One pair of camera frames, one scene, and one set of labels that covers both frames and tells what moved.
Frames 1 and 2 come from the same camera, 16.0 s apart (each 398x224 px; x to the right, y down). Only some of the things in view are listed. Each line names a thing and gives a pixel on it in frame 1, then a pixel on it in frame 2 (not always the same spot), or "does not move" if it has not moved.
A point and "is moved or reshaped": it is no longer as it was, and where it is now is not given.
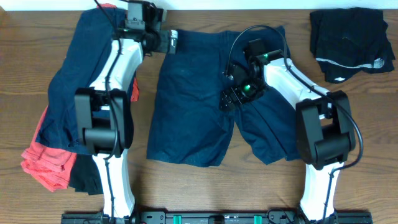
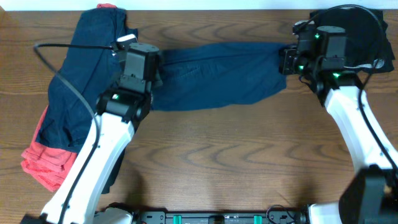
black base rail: [273, 216] does not move
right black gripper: [226, 93] to [288, 55]
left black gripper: [165, 48] to [156, 79]
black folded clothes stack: [345, 41] does not move
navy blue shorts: [186, 125] is moved or reshaped
